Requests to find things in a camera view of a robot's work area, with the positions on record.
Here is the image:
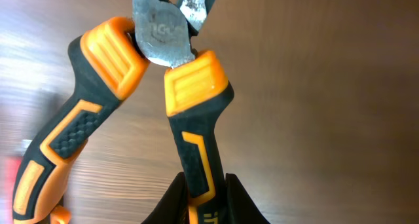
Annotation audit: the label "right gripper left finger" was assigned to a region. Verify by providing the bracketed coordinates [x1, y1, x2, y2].
[141, 172, 188, 224]

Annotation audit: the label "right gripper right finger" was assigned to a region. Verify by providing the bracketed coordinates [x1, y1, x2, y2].
[226, 174, 270, 224]

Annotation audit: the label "orange black pliers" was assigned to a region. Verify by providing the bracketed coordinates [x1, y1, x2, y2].
[12, 0, 234, 223]

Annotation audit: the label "red handled snips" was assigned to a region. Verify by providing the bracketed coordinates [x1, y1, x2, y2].
[1, 140, 31, 224]

